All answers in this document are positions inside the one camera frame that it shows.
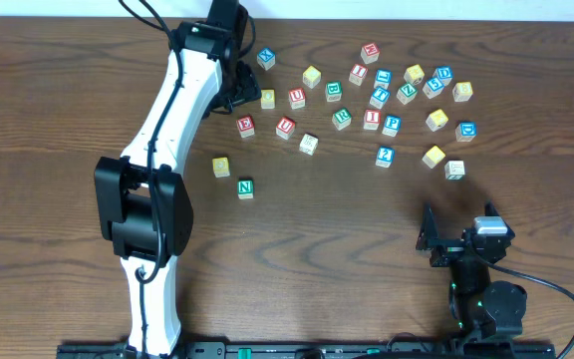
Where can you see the wood L top block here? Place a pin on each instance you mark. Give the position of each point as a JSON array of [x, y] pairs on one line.
[[454, 170]]

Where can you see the blue P wooden block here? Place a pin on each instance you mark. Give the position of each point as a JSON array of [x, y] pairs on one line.
[[391, 125]]

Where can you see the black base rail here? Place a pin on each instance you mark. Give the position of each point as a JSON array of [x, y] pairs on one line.
[[405, 348]]

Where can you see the red I block lower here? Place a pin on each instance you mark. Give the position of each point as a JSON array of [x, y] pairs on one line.
[[371, 120]]

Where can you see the blue T wooden block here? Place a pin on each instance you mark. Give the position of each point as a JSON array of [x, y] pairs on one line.
[[379, 97]]

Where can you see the green Z wooden block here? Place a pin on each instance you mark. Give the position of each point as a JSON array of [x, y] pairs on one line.
[[406, 93]]

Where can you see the yellow A wooden block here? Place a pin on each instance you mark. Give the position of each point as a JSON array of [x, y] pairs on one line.
[[436, 120]]

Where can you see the yellow 8 wooden block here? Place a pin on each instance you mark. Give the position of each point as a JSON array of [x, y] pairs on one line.
[[462, 91]]

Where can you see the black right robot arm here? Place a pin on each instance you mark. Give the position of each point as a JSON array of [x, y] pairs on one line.
[[485, 310]]

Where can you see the blue D block lower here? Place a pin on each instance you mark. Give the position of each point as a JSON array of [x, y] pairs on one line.
[[465, 131]]

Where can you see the red i block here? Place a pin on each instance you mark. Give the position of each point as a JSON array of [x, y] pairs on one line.
[[371, 120], [358, 74]]

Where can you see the yellow G wooden block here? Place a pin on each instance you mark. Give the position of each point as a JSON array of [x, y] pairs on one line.
[[221, 167]]

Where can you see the green R wooden block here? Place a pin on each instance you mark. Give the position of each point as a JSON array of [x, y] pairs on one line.
[[341, 119]]

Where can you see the red U block lower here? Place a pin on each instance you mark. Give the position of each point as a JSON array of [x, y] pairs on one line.
[[285, 128]]

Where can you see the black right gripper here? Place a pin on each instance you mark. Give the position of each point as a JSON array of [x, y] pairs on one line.
[[452, 250]]

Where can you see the blue X wooden block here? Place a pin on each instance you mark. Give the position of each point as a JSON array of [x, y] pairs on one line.
[[266, 58]]

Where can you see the yellow S wooden block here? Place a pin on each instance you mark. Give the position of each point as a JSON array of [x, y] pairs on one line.
[[433, 157]]

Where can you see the green N wooden block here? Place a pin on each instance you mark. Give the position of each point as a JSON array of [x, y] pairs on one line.
[[245, 189]]

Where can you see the yellow O wooden block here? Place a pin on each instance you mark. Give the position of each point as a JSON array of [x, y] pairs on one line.
[[268, 99]]

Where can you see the green B wooden block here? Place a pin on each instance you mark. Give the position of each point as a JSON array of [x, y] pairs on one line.
[[333, 91]]

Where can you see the red I block upper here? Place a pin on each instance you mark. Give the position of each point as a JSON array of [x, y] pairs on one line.
[[358, 74]]

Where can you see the blue L wooden block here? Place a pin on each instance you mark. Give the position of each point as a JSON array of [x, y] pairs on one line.
[[383, 78]]

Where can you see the red U block upper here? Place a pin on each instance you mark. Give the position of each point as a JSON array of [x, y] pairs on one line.
[[297, 98]]

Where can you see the blue D block upper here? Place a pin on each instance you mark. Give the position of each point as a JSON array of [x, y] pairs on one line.
[[444, 74]]

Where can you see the red E wooden block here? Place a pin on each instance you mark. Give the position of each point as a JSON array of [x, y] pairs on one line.
[[245, 126]]

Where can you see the blue d block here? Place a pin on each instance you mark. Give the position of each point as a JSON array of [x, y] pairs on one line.
[[444, 74], [465, 131]]

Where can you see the yellow block near D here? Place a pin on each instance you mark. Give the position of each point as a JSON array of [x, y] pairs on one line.
[[414, 74]]

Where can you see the blue 2 wooden block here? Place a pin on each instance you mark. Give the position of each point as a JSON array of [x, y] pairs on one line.
[[385, 156]]

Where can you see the plain wood top block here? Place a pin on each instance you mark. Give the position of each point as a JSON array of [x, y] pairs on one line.
[[308, 144]]

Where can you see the blue 5 wooden block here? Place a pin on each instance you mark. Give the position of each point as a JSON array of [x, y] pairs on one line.
[[433, 87]]

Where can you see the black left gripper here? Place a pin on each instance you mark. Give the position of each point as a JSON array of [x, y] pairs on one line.
[[246, 87]]

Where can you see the red H wooden block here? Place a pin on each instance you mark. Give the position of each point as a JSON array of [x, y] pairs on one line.
[[370, 53]]

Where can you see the yellow block upper middle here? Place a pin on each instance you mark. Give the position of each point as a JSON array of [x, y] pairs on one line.
[[312, 77]]

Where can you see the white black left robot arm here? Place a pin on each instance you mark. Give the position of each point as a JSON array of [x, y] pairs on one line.
[[143, 204]]

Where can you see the red u block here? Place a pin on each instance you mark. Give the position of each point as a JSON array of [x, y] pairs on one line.
[[297, 98], [285, 128]]

